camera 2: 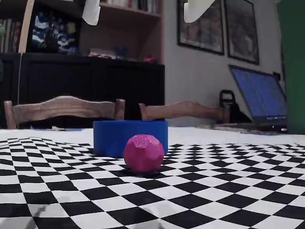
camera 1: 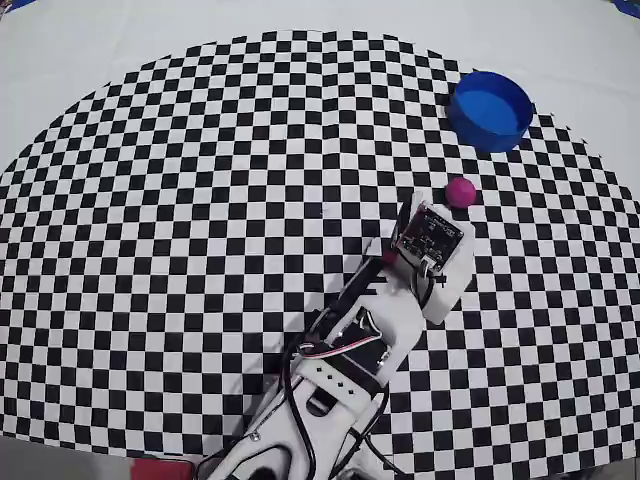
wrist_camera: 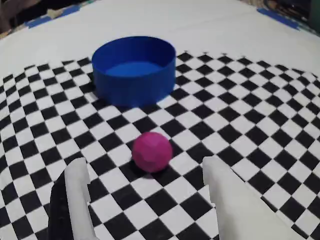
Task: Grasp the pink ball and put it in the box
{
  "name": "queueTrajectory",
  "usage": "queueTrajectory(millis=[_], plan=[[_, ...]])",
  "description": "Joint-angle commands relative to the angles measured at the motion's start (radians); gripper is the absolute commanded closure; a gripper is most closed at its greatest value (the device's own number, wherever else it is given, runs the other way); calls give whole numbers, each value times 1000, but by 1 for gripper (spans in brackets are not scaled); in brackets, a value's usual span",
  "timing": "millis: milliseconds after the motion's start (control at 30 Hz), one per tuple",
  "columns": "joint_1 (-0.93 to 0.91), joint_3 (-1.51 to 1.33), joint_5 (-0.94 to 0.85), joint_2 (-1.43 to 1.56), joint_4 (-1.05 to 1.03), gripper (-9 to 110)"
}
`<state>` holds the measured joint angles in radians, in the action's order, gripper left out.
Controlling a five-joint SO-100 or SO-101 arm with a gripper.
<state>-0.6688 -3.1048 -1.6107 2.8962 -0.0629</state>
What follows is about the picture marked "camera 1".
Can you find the blue round box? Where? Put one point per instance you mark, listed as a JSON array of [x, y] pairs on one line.
[[492, 112]]

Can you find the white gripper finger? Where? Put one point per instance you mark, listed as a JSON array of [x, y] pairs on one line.
[[467, 245], [412, 205]]

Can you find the red flat object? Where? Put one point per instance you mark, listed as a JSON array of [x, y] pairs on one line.
[[162, 470]]

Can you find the pink faceted ball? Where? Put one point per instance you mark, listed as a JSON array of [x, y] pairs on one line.
[[460, 192]]

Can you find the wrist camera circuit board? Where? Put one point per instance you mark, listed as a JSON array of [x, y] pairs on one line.
[[430, 235]]

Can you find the blue tape strip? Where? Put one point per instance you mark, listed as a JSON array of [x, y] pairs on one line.
[[629, 6]]

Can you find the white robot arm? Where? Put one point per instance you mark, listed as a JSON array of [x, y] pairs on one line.
[[390, 320]]

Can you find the black white checkered mat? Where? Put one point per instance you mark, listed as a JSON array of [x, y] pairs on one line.
[[150, 200]]

